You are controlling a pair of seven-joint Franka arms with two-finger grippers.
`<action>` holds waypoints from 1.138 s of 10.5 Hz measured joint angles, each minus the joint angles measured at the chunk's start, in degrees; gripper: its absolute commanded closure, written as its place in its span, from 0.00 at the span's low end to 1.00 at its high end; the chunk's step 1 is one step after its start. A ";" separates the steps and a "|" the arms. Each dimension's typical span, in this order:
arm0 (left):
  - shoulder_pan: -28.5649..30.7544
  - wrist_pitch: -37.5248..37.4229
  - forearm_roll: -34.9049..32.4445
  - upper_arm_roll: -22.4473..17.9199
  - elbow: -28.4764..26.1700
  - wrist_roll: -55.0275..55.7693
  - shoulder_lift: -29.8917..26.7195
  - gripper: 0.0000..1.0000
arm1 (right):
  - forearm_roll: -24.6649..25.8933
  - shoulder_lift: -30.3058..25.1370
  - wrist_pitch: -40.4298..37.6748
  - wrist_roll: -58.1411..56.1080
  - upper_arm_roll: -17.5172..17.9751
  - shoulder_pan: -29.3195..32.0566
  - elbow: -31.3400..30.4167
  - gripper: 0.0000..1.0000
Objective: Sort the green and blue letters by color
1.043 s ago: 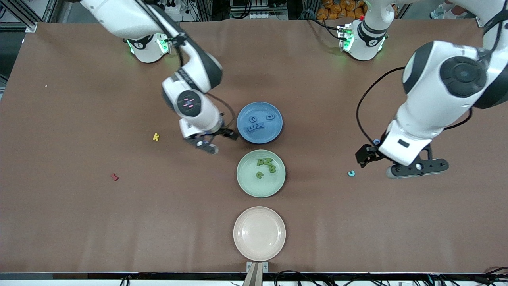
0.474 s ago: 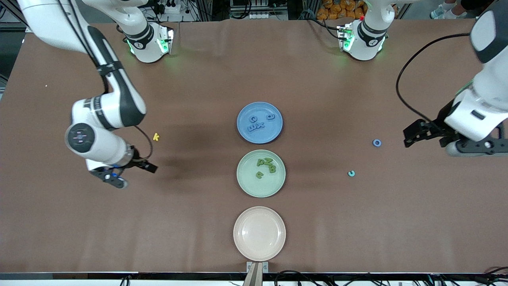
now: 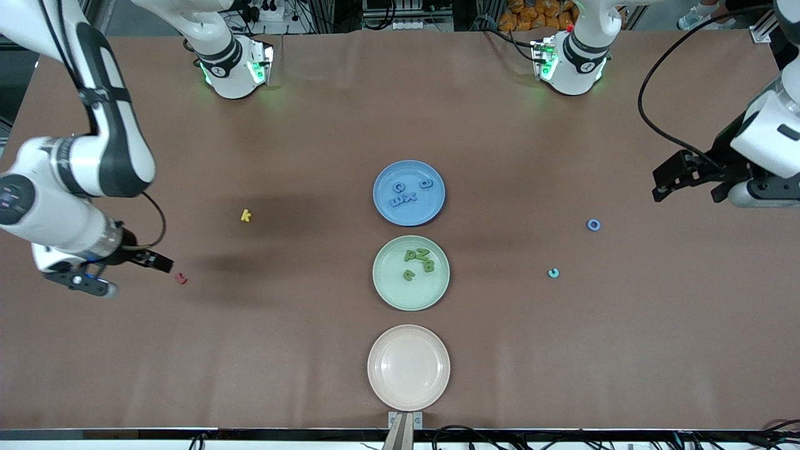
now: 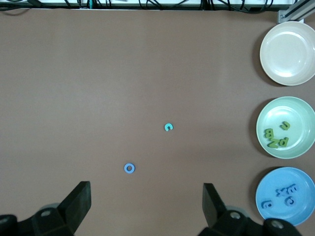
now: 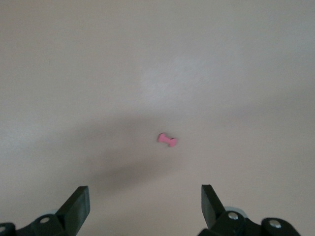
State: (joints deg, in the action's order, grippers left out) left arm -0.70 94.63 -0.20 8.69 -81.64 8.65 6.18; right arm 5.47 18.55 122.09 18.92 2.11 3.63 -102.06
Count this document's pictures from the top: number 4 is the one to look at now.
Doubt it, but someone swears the light green plate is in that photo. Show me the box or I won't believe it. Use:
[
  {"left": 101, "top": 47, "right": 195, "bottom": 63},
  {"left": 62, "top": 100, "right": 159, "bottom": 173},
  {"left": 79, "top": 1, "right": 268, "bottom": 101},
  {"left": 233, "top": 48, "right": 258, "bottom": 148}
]
[{"left": 255, "top": 96, "right": 315, "bottom": 159}]

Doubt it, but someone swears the blue plate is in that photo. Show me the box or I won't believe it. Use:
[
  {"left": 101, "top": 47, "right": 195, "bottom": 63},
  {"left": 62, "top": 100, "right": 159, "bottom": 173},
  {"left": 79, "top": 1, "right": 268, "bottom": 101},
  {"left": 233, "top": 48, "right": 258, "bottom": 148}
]
[{"left": 255, "top": 167, "right": 315, "bottom": 227}]

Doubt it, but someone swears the beige plate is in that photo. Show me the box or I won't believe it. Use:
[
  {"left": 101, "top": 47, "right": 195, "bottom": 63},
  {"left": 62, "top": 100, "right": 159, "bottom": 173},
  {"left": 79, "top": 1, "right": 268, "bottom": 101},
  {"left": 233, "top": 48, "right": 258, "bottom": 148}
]
[{"left": 259, "top": 21, "right": 315, "bottom": 87}]

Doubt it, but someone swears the green letter B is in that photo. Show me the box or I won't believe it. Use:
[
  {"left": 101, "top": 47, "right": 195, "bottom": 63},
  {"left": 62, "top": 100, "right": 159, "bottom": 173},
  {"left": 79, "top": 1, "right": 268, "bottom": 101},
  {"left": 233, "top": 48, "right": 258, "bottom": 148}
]
[{"left": 263, "top": 127, "right": 276, "bottom": 141}]

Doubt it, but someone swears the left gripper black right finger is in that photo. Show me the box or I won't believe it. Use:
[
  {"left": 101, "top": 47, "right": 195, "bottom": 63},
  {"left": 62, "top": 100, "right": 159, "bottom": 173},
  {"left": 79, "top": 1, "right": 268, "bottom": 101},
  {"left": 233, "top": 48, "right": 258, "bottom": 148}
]
[{"left": 199, "top": 183, "right": 303, "bottom": 236}]

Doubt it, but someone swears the brown table cover sheet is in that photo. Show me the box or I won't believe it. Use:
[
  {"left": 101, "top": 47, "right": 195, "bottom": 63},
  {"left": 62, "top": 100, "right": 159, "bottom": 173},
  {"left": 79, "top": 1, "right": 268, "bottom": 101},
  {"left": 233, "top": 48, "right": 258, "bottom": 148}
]
[{"left": 0, "top": 8, "right": 315, "bottom": 236}]

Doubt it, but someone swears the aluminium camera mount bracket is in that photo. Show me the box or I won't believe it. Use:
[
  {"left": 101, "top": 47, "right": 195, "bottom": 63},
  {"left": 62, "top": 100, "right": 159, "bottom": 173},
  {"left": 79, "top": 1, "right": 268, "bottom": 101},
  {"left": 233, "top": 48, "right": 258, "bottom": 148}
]
[{"left": 278, "top": 0, "right": 315, "bottom": 24}]

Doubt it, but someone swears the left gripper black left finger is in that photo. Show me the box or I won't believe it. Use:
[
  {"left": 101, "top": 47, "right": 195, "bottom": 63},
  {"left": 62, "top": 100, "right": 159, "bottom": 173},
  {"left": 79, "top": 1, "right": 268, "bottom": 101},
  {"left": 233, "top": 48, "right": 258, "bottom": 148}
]
[{"left": 0, "top": 181, "right": 92, "bottom": 236}]

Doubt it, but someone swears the black cable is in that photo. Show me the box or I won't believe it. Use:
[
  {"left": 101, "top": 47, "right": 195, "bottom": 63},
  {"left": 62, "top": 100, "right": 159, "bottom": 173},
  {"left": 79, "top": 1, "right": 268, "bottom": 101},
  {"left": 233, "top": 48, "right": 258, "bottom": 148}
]
[
  {"left": 63, "top": 0, "right": 110, "bottom": 9},
  {"left": 0, "top": 0, "right": 42, "bottom": 15},
  {"left": 204, "top": 0, "right": 275, "bottom": 12},
  {"left": 137, "top": 0, "right": 206, "bottom": 10}
]

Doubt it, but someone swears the blue letter O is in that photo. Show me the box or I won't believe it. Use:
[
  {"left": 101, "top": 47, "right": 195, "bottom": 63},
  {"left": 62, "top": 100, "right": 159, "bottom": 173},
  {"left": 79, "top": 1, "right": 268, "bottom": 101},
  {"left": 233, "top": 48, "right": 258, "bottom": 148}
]
[{"left": 124, "top": 162, "right": 136, "bottom": 175}]

